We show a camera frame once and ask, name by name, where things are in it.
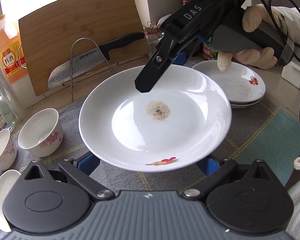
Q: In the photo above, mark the stained white plate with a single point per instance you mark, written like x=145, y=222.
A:
x=182, y=120

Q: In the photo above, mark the black handled kitchen knife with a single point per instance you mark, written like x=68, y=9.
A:
x=56, y=75

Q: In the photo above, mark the steel wire rack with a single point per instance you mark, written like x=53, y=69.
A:
x=85, y=62

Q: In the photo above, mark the orange cooking wine jug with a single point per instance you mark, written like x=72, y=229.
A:
x=10, y=57

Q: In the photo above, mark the white plastic seasoning box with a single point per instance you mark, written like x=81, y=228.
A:
x=291, y=73

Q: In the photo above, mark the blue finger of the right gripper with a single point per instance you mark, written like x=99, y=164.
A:
x=193, y=49
x=166, y=51

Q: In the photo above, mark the green lid sauce jar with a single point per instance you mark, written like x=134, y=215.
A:
x=208, y=53

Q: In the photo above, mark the white fruit plate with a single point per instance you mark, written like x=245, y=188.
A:
x=244, y=105
x=240, y=83

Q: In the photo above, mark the white floral bowl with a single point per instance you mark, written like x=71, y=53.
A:
x=7, y=180

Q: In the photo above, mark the back left white bowl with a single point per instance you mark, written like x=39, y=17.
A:
x=8, y=150

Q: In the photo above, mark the red white clipped bag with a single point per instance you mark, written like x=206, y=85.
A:
x=153, y=36

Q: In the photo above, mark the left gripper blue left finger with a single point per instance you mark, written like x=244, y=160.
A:
x=77, y=173

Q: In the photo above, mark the bamboo cutting board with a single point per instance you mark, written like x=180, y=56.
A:
x=49, y=35

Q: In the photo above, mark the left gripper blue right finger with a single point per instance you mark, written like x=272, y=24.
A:
x=217, y=172

